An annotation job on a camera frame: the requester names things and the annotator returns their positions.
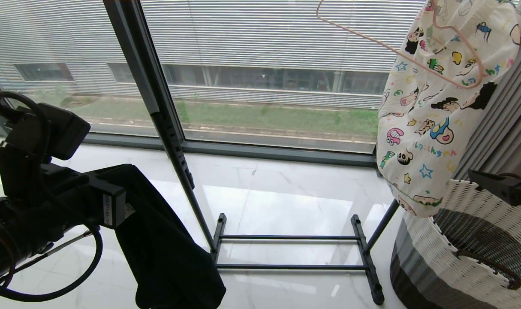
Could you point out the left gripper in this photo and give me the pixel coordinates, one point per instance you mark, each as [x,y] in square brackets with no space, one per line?
[84,201]

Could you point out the black garment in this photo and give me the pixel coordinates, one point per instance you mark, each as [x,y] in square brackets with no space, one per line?
[166,257]

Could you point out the cream printed garment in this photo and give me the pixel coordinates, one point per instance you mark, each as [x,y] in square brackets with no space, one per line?
[432,150]

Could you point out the pink clothes hanger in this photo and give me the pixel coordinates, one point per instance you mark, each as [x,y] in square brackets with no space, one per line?
[397,51]

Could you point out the white laundry basket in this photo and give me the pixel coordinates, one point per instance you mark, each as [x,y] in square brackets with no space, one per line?
[427,257]

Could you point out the black clothes rack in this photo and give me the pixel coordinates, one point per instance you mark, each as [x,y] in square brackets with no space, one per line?
[286,267]

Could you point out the beige curtain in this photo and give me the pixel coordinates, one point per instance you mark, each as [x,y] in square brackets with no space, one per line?
[500,128]

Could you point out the window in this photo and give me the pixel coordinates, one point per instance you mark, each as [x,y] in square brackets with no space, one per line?
[264,43]

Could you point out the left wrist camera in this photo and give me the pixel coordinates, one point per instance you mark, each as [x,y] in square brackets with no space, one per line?
[58,128]

